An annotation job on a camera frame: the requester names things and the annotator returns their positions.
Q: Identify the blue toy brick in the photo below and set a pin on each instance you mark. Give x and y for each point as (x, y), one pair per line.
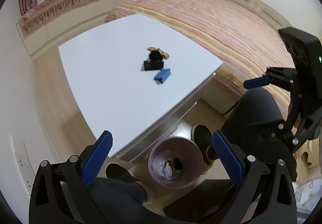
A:
(162, 75)

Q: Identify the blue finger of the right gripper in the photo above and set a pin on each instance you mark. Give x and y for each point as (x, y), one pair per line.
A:
(257, 82)
(277, 131)

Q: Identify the white patterned jacket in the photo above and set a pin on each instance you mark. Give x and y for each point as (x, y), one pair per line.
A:
(307, 187)

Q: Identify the black binder clip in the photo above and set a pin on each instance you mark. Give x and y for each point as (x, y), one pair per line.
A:
(153, 65)

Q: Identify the beige padded headboard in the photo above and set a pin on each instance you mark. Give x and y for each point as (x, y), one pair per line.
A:
(265, 12)

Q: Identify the pink trash bin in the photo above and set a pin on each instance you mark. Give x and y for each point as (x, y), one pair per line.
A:
(189, 155)

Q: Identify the black shoe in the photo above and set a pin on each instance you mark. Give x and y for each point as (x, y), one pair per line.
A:
(118, 172)
(201, 136)

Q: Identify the dark red carton box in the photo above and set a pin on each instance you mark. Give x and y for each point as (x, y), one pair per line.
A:
(175, 165)

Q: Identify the white power strip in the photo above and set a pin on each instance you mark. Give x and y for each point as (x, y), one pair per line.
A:
(23, 162)

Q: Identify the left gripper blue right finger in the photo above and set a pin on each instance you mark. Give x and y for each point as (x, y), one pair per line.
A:
(233, 166)

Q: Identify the black fuzzy pompom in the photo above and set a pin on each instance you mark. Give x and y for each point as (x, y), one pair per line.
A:
(155, 56)

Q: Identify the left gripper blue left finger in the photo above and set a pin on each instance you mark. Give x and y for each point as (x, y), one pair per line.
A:
(94, 156)

